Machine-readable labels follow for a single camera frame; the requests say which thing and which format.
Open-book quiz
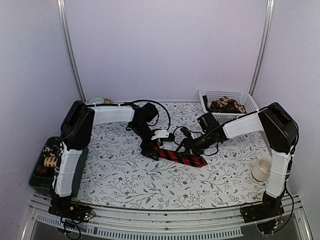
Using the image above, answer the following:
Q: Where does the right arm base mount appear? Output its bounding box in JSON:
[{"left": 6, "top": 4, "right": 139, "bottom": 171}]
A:
[{"left": 239, "top": 190, "right": 295, "bottom": 236}]

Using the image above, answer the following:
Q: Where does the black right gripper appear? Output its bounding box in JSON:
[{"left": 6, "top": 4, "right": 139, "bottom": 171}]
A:
[{"left": 175, "top": 130, "right": 215, "bottom": 157}]

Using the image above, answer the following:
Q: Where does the yellow woven coaster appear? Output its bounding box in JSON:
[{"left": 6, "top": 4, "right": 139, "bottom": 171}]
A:
[{"left": 104, "top": 99, "right": 112, "bottom": 104}]

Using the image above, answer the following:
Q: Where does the left aluminium frame post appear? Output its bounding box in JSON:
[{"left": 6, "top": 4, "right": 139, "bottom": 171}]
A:
[{"left": 56, "top": 0, "right": 86, "bottom": 102}]

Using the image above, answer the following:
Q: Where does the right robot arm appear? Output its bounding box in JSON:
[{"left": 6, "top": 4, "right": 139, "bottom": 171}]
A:
[{"left": 175, "top": 102, "right": 299, "bottom": 199}]

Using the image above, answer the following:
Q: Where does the red black striped tie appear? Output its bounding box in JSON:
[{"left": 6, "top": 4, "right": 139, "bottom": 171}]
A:
[{"left": 153, "top": 144, "right": 208, "bottom": 168}]

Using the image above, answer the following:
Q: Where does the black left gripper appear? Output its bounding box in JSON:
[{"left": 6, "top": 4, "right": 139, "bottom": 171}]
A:
[{"left": 132, "top": 122, "right": 164, "bottom": 161}]

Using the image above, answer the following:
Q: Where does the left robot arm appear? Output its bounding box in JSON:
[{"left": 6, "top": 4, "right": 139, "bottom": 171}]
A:
[{"left": 52, "top": 100, "right": 169, "bottom": 217}]

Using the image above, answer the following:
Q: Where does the white perforated plastic basket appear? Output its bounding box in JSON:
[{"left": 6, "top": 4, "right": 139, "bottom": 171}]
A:
[{"left": 198, "top": 88, "right": 259, "bottom": 124}]

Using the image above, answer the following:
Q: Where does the floral patterned table mat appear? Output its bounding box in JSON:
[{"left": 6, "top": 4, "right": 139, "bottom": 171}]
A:
[{"left": 70, "top": 101, "right": 287, "bottom": 210}]

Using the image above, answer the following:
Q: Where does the brown patterned tie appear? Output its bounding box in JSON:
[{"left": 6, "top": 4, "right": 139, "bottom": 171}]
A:
[{"left": 209, "top": 96, "right": 247, "bottom": 114}]

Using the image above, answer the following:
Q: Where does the tan patterned rolled tie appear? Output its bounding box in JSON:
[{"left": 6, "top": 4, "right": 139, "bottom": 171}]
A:
[{"left": 43, "top": 156, "right": 58, "bottom": 168}]

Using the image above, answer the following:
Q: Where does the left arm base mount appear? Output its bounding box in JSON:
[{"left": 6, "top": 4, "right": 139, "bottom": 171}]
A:
[{"left": 48, "top": 193, "right": 96, "bottom": 237}]

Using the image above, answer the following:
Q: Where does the aluminium frame post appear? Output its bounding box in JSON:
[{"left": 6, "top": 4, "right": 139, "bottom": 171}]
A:
[
  {"left": 56, "top": 0, "right": 86, "bottom": 102},
  {"left": 249, "top": 0, "right": 275, "bottom": 97}
]

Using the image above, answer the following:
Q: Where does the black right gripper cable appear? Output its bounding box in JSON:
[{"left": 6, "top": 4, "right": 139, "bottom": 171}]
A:
[{"left": 172, "top": 126, "right": 220, "bottom": 157}]

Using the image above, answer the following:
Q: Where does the right aluminium frame post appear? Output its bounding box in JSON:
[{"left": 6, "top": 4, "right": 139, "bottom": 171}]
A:
[{"left": 249, "top": 0, "right": 275, "bottom": 97}]

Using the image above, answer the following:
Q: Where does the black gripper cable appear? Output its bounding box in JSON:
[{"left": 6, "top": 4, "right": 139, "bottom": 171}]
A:
[
  {"left": 172, "top": 126, "right": 220, "bottom": 157},
  {"left": 122, "top": 99, "right": 171, "bottom": 132}
]

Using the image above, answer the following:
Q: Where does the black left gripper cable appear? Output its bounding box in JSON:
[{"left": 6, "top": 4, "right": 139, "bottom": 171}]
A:
[{"left": 122, "top": 99, "right": 171, "bottom": 132}]

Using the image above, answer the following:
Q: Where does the white ceramic mug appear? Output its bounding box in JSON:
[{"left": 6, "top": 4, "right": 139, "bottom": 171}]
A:
[{"left": 251, "top": 157, "right": 272, "bottom": 182}]

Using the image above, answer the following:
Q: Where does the black floral rolled tie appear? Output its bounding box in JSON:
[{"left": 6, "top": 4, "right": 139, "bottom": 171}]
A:
[{"left": 42, "top": 145, "right": 61, "bottom": 158}]

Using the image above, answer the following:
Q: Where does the dark green divided organizer box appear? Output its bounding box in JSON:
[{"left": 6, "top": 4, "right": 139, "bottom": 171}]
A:
[{"left": 29, "top": 136, "right": 89, "bottom": 197}]

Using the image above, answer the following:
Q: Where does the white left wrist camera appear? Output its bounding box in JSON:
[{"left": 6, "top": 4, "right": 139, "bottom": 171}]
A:
[{"left": 151, "top": 129, "right": 175, "bottom": 142}]

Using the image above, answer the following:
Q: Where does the light blue bowl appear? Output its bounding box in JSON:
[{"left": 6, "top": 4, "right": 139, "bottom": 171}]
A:
[{"left": 87, "top": 96, "right": 105, "bottom": 104}]

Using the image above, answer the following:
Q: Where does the slotted aluminium front rail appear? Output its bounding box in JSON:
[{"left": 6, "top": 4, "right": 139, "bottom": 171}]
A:
[{"left": 22, "top": 203, "right": 316, "bottom": 240}]

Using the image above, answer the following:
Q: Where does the dark red rolled tie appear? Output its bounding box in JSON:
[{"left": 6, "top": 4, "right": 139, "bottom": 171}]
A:
[{"left": 35, "top": 166, "right": 54, "bottom": 178}]

